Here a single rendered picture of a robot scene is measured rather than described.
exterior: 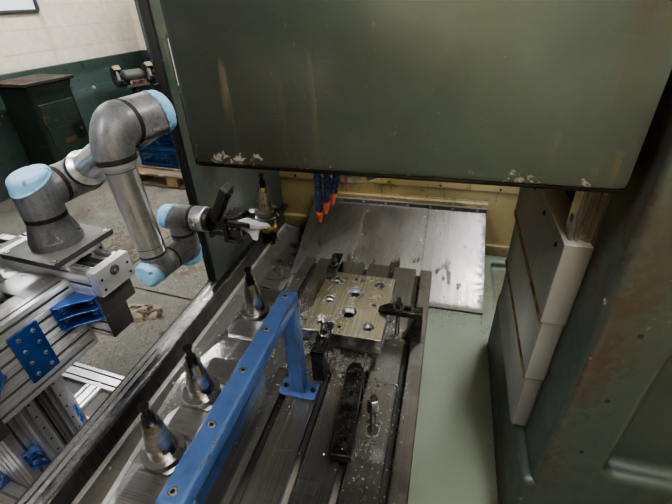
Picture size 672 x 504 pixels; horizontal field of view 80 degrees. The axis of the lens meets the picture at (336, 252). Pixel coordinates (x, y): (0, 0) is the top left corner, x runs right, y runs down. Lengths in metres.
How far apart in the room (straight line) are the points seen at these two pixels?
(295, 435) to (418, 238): 1.22
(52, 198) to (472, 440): 1.45
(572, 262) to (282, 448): 0.74
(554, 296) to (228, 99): 0.66
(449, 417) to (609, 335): 0.79
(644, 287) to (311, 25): 0.59
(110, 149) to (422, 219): 1.45
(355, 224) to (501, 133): 1.53
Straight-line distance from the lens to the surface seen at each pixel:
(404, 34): 0.58
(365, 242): 2.00
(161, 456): 0.70
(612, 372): 0.83
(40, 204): 1.44
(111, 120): 1.11
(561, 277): 0.83
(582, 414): 0.91
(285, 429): 1.08
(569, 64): 0.59
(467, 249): 1.99
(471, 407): 1.50
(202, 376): 0.73
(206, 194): 1.61
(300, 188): 2.23
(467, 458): 1.39
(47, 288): 1.50
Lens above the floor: 1.79
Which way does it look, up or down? 33 degrees down
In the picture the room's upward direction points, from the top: 2 degrees counter-clockwise
